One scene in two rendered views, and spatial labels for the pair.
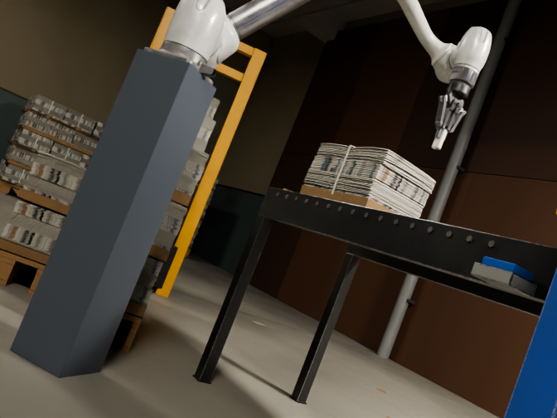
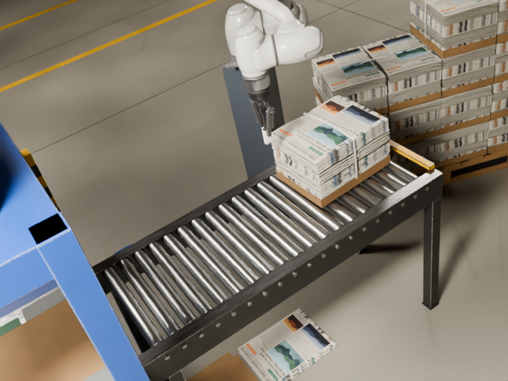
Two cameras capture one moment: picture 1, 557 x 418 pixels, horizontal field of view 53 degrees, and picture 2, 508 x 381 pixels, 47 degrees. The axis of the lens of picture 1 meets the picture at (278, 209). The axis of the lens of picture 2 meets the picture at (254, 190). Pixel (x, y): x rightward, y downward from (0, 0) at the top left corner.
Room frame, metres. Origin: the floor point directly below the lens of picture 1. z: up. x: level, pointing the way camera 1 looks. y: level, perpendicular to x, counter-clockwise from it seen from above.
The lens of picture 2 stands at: (2.00, -2.19, 2.30)
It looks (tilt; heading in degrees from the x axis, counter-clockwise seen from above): 39 degrees down; 97
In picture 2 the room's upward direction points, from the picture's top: 13 degrees counter-clockwise
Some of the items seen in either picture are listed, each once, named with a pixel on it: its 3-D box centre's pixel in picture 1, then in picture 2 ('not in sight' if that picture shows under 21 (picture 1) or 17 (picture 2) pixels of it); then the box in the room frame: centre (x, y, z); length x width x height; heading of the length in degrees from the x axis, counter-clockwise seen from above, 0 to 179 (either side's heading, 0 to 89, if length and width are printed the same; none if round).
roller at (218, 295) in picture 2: not in sight; (194, 269); (1.53, -0.70, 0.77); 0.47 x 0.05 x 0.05; 123
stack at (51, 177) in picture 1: (59, 222); not in sight; (2.83, 1.00, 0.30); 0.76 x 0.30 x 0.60; 11
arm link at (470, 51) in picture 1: (472, 51); (255, 49); (1.88, -0.43, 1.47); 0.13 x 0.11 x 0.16; 4
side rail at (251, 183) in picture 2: (380, 231); (234, 202); (1.67, -0.31, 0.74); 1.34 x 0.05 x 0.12; 33
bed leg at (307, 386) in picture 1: (326, 327); (431, 254); (2.48, -0.39, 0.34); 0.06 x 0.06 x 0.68; 33
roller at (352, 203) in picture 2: not in sight; (330, 187); (2.07, -0.35, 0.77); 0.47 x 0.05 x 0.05; 123
